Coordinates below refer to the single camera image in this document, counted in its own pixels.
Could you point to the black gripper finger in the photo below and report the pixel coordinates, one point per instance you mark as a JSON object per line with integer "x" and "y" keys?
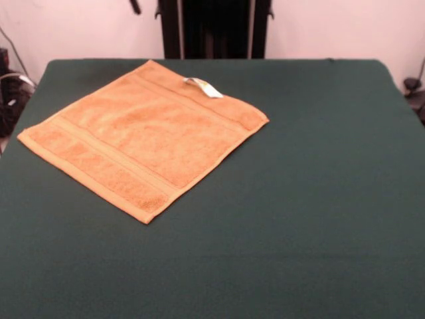
{"x": 135, "y": 6}

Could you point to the tan terry cloth towel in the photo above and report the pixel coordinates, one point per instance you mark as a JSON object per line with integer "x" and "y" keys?
{"x": 139, "y": 139}

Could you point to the dark green table cloth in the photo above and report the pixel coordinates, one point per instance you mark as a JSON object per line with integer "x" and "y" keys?
{"x": 299, "y": 216}

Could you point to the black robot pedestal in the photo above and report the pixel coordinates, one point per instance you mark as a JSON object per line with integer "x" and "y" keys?
{"x": 216, "y": 30}

